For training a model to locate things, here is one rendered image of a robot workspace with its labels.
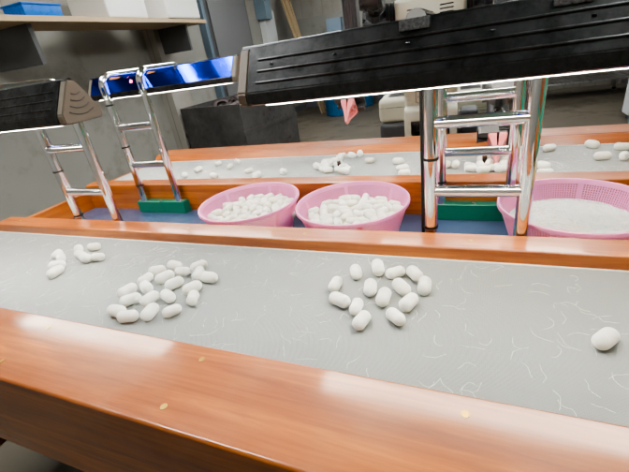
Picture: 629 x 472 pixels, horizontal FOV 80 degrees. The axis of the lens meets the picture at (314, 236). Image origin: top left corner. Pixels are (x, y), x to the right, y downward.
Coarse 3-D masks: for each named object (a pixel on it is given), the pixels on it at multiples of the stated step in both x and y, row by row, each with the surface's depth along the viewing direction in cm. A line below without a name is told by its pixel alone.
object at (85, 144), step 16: (48, 80) 83; (80, 128) 90; (48, 144) 98; (64, 144) 95; (80, 144) 92; (48, 160) 99; (96, 160) 94; (64, 176) 102; (96, 176) 95; (64, 192) 103; (80, 192) 101; (96, 192) 98; (112, 208) 99
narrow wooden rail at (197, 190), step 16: (336, 176) 106; (352, 176) 104; (368, 176) 102; (384, 176) 100; (400, 176) 99; (416, 176) 97; (448, 176) 94; (464, 176) 92; (480, 176) 90; (496, 176) 89; (544, 176) 85; (560, 176) 84; (576, 176) 82; (592, 176) 81; (608, 176) 80; (624, 176) 79; (112, 192) 135; (128, 192) 132; (160, 192) 127; (192, 192) 122; (208, 192) 119; (240, 192) 115; (304, 192) 107; (336, 192) 103; (416, 192) 95; (560, 192) 83; (128, 208) 136; (192, 208) 125; (416, 208) 97
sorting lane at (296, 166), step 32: (224, 160) 153; (256, 160) 146; (288, 160) 139; (320, 160) 133; (352, 160) 127; (384, 160) 122; (416, 160) 117; (448, 160) 112; (544, 160) 101; (576, 160) 98; (608, 160) 94
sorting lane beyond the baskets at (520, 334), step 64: (0, 256) 96; (128, 256) 85; (192, 256) 80; (256, 256) 76; (320, 256) 72; (384, 256) 69; (192, 320) 60; (256, 320) 57; (320, 320) 55; (384, 320) 53; (448, 320) 51; (512, 320) 50; (576, 320) 48; (448, 384) 42; (512, 384) 41; (576, 384) 40
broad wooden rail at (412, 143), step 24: (264, 144) 158; (288, 144) 151; (312, 144) 145; (336, 144) 140; (360, 144) 134; (384, 144) 131; (408, 144) 127; (456, 144) 121; (480, 144) 118; (576, 144) 108
